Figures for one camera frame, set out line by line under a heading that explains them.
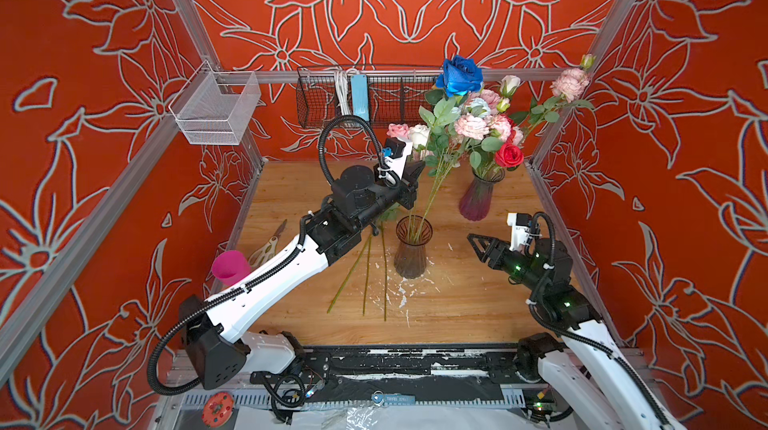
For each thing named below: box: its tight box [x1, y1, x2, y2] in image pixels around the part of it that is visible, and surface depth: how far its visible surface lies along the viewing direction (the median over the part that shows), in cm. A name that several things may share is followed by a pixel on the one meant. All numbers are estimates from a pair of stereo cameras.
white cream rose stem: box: [408, 124, 431, 161], surface depth 69 cm
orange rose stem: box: [326, 232, 374, 314], surface depth 92 cm
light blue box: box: [351, 74, 369, 121], surface depth 92 cm
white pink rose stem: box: [496, 75, 521, 113], surface depth 83 cm
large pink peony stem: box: [489, 114, 512, 142], surface depth 70 cm
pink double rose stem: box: [479, 89, 500, 110], surface depth 80 cm
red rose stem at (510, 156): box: [495, 143, 525, 171], surface depth 65 cm
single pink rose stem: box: [386, 123, 409, 138], surface depth 71 cm
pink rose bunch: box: [415, 99, 499, 244], surface depth 70 cm
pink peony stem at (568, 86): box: [522, 54, 596, 138], surface depth 76 cm
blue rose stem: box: [413, 55, 484, 241], surface depth 54 cm
